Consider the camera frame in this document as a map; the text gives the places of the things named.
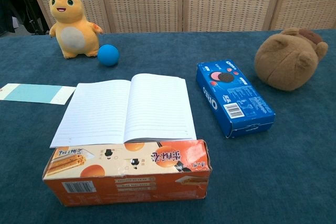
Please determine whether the light blue paper card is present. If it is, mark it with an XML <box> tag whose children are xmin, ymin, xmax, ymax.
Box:
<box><xmin>0</xmin><ymin>83</ymin><xmax>77</xmax><ymax>105</ymax></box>

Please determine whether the open lined notebook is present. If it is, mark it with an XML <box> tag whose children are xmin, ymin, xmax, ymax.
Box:
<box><xmin>49</xmin><ymin>73</ymin><xmax>197</xmax><ymax>149</ymax></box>

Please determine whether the blue Oreo cookie box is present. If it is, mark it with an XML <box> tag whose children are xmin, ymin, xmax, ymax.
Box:
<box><xmin>196</xmin><ymin>59</ymin><xmax>276</xmax><ymax>139</ymax></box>

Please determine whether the blue ball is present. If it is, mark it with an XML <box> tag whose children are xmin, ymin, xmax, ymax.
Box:
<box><xmin>97</xmin><ymin>44</ymin><xmax>120</xmax><ymax>67</ymax></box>

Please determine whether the orange egg roll snack box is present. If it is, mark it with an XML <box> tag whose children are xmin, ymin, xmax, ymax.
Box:
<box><xmin>42</xmin><ymin>139</ymin><xmax>213</xmax><ymax>207</ymax></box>

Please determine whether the yellow dinosaur plush toy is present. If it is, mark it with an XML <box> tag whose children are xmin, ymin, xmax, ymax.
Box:
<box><xmin>49</xmin><ymin>0</ymin><xmax>103</xmax><ymax>59</ymax></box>

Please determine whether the teal carpet table cover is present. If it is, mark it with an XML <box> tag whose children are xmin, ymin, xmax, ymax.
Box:
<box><xmin>0</xmin><ymin>29</ymin><xmax>336</xmax><ymax>224</ymax></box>

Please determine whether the brown capybara plush toy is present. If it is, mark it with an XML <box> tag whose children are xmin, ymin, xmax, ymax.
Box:
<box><xmin>254</xmin><ymin>27</ymin><xmax>329</xmax><ymax>92</ymax></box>

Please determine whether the black tripod stand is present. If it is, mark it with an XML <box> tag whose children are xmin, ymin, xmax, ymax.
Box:
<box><xmin>10</xmin><ymin>0</ymin><xmax>50</xmax><ymax>36</ymax></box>

